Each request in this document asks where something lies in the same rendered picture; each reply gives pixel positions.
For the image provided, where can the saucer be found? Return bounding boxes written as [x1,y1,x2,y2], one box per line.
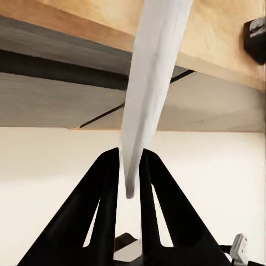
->
[121,0,193,200]

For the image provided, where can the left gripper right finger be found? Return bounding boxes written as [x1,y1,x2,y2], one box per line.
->
[139,149,233,266]

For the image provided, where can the bottle of coffee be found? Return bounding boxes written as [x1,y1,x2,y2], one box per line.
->
[243,16,266,66]

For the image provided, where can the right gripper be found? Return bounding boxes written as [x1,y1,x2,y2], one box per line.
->
[219,245,263,266]

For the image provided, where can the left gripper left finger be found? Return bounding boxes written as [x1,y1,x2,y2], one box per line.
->
[17,147,120,266]

